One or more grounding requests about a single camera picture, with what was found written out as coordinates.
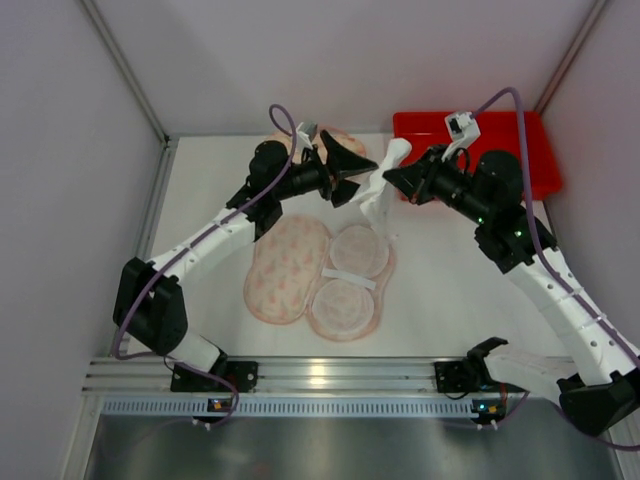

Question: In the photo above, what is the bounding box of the floral mesh laundry bag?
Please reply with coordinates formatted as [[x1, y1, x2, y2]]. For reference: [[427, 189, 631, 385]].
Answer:
[[263, 124, 371, 183]]

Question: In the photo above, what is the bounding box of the white bras pile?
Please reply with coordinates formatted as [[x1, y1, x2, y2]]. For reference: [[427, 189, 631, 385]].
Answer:
[[352, 138, 412, 240]]

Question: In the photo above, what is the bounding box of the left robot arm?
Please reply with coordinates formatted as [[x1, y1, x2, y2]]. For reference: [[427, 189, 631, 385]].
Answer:
[[113, 130, 378, 374]]

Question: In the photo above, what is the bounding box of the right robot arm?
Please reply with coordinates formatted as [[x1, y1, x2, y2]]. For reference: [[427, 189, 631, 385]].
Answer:
[[383, 146, 639, 436]]

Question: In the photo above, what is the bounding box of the red plastic tray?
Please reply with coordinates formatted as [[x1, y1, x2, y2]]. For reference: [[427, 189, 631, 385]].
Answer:
[[392, 111, 563, 201]]

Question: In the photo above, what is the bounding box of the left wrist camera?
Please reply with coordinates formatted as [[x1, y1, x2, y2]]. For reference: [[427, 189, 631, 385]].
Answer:
[[294, 121, 318, 151]]

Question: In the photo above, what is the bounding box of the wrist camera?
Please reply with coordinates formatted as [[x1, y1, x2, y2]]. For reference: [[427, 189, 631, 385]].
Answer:
[[445, 111, 481, 151], [294, 121, 318, 151]]

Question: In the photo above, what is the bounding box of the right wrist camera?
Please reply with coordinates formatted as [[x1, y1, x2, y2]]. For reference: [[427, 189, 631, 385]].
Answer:
[[445, 111, 481, 151]]

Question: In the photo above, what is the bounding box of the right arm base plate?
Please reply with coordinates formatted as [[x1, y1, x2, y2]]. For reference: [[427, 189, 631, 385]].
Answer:
[[434, 359, 492, 394]]

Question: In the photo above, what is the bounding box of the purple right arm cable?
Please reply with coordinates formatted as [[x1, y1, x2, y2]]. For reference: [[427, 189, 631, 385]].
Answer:
[[472, 87, 640, 454]]

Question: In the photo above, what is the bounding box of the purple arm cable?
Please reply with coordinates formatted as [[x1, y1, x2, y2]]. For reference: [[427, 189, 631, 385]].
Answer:
[[110, 103, 301, 426], [472, 87, 640, 454]]

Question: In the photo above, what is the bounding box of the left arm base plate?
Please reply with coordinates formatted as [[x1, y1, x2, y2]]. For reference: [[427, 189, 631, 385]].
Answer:
[[170, 360, 258, 393]]

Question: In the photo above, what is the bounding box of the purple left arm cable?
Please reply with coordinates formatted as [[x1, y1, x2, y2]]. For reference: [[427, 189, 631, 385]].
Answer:
[[110, 103, 301, 426]]

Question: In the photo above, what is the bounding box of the aluminium front rail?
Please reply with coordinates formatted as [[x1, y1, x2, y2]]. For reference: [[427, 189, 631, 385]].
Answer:
[[82, 355, 626, 396]]

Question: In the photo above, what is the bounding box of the slotted cable duct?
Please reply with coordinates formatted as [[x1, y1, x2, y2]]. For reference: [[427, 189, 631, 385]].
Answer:
[[99, 397, 566, 417]]

